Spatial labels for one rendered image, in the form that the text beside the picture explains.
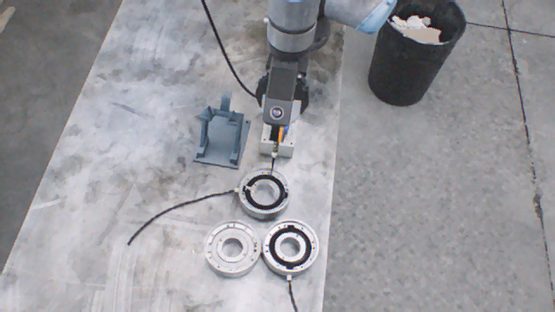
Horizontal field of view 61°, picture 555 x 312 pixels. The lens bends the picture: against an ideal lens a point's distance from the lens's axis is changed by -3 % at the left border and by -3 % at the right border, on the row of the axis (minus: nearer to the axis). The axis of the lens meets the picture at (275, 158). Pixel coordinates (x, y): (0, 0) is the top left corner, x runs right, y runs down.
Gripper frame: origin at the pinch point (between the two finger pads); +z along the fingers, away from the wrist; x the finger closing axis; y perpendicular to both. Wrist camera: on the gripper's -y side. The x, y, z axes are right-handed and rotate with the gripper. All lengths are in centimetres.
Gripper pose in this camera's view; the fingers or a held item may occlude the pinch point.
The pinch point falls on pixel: (279, 121)
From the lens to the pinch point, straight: 94.0
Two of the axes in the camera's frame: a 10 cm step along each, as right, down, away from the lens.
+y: 1.8, -8.3, 5.3
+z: -0.6, 5.2, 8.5
